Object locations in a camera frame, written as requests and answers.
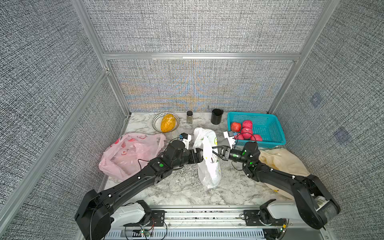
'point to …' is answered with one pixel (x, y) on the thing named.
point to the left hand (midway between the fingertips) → (205, 152)
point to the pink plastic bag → (127, 153)
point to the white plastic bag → (209, 170)
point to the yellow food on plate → (168, 123)
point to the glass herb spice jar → (189, 117)
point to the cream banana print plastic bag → (285, 161)
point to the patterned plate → (157, 121)
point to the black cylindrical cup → (216, 116)
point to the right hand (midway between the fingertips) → (210, 147)
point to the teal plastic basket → (267, 125)
